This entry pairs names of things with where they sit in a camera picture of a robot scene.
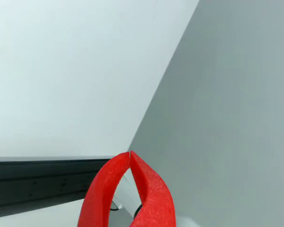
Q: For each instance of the black table edge rail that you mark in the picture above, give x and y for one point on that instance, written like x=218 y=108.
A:
x=38 y=184

